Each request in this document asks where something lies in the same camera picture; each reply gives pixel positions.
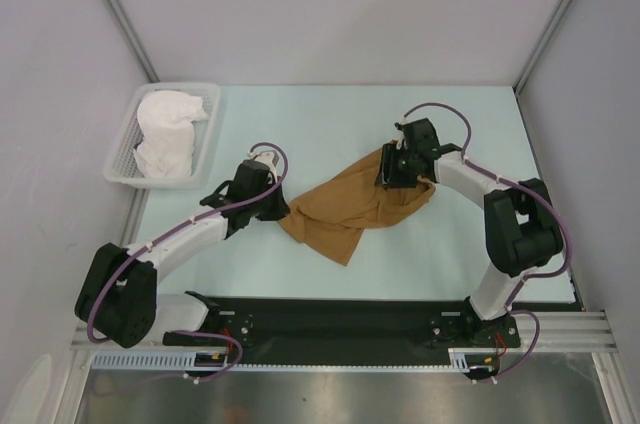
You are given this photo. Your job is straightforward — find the aluminium corner post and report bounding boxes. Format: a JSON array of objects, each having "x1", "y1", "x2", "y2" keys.
[
  {"x1": 512, "y1": 0, "x2": 576, "y2": 98},
  {"x1": 102, "y1": 0, "x2": 160, "y2": 83}
]

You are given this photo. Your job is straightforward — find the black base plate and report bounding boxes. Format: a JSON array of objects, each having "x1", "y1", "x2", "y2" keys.
[{"x1": 163, "y1": 295, "x2": 521, "y2": 366}]

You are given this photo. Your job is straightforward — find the white cable duct left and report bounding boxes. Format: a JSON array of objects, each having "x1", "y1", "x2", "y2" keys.
[{"x1": 92, "y1": 351, "x2": 227, "y2": 371}]

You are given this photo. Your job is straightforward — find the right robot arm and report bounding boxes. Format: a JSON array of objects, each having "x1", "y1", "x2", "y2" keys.
[{"x1": 375, "y1": 118, "x2": 564, "y2": 347}]

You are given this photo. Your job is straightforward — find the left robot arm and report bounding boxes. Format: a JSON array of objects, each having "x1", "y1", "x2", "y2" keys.
[{"x1": 74, "y1": 151, "x2": 289, "y2": 349}]

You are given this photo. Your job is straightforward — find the white cable duct right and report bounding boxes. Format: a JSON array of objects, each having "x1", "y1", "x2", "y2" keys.
[{"x1": 448, "y1": 348, "x2": 500, "y2": 373}]

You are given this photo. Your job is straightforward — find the left aluminium corner post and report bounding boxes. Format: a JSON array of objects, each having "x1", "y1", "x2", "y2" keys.
[{"x1": 102, "y1": 0, "x2": 160, "y2": 83}]

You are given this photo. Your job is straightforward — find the tan tank top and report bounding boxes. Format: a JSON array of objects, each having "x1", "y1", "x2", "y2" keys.
[{"x1": 279, "y1": 150, "x2": 436, "y2": 266}]

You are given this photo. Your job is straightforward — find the white plastic basket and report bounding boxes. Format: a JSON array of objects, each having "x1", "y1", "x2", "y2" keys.
[{"x1": 103, "y1": 82, "x2": 222, "y2": 189}]

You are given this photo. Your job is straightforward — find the white tank top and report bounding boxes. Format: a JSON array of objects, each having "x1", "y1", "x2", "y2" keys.
[{"x1": 133, "y1": 90, "x2": 209, "y2": 179}]

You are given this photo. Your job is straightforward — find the right aluminium corner post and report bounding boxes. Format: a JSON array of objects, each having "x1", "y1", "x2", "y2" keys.
[{"x1": 512, "y1": 0, "x2": 576, "y2": 98}]

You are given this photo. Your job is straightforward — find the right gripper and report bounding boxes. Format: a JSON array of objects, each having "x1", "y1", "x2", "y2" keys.
[{"x1": 374, "y1": 143, "x2": 418, "y2": 189}]

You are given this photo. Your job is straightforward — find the white cable duct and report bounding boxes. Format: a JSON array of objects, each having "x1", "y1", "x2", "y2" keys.
[
  {"x1": 92, "y1": 351, "x2": 227, "y2": 371},
  {"x1": 448, "y1": 348, "x2": 500, "y2": 373}
]

